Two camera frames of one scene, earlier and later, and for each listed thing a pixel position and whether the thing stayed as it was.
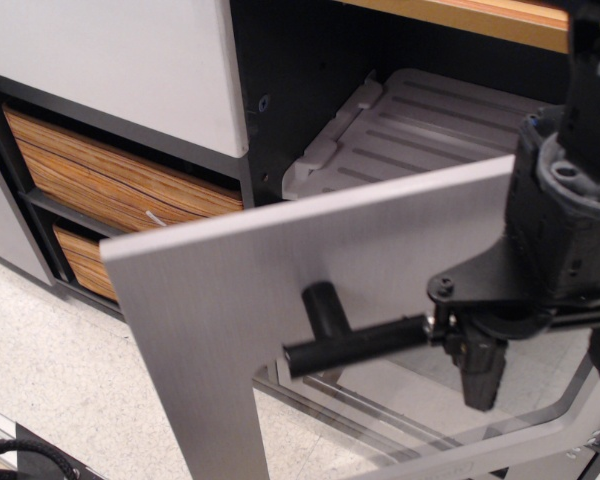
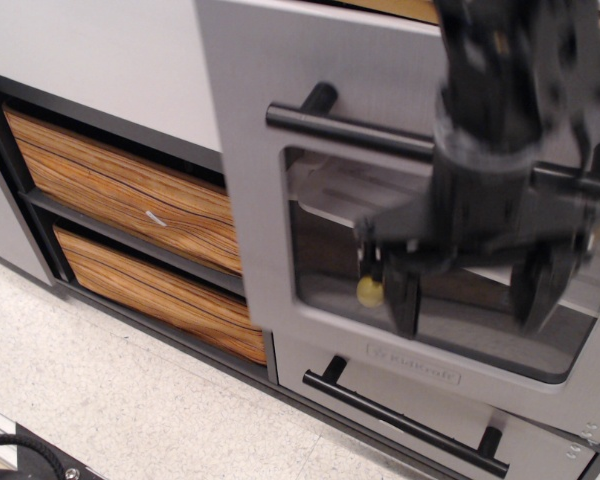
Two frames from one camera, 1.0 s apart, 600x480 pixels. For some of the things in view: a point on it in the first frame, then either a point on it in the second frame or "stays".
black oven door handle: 334,340 → 598,176
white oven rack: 406,123 → 351,190
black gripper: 559,256 → 488,202
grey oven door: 210,308 → 325,117
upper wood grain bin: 110,184 stays
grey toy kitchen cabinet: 102,120 stays
